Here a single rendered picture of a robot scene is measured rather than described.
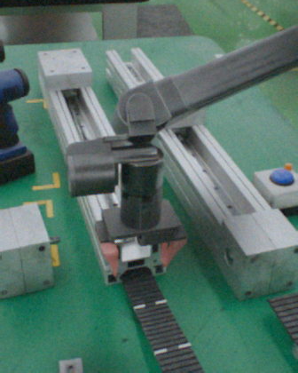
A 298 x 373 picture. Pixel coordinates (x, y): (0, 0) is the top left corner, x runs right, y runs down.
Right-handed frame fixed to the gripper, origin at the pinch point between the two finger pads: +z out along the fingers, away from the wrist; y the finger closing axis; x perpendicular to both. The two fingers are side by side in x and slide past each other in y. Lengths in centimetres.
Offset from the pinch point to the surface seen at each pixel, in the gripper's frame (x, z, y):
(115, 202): -16.1, -0.3, -0.3
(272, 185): -13.5, -0.8, -29.6
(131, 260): -2.6, 1.3, 0.5
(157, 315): 7.2, 3.7, -0.8
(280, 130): -42, 5, -48
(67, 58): -69, -7, -1
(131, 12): -183, 17, -48
